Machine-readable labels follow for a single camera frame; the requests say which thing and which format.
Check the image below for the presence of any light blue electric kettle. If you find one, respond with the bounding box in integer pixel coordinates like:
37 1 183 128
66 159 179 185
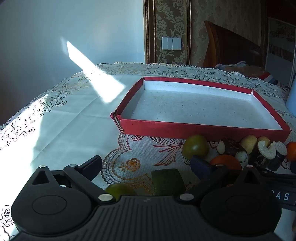
285 83 296 116

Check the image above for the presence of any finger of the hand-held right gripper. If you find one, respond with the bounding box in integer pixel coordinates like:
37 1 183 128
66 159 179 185
258 169 296 181

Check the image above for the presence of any orange tangerine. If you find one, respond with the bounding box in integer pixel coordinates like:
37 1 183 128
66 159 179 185
285 142 296 161
210 154 242 171

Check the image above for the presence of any wooden bed headboard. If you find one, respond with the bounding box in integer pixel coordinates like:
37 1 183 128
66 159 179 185
203 20 263 67

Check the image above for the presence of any grey crumpled cloth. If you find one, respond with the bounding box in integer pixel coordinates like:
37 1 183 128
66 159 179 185
215 61 247 69

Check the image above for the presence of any white wall light switch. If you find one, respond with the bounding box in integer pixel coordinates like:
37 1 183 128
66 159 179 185
161 37 182 50

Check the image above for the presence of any wooden wall moulding frame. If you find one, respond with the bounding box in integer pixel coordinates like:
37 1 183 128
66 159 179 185
143 0 192 65

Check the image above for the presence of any red cardboard box tray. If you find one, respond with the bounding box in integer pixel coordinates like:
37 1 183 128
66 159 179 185
110 76 292 142

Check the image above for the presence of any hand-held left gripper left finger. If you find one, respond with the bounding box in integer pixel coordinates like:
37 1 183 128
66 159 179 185
30 155 114 205

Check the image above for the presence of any dark green round fruit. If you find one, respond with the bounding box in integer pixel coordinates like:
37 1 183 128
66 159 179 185
182 135 210 161

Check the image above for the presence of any floral lace tablecloth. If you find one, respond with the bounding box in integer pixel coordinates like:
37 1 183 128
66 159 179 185
0 62 296 241

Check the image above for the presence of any green cucumber piece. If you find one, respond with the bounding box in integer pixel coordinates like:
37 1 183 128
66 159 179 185
151 169 186 196

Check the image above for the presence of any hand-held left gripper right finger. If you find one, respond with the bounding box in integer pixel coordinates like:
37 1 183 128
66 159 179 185
179 155 273 204

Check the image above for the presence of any yellow-green lime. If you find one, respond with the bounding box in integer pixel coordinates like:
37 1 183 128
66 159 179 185
105 184 138 201

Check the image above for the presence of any patterned wardrobe door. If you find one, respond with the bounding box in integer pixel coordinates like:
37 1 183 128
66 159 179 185
265 16 296 88

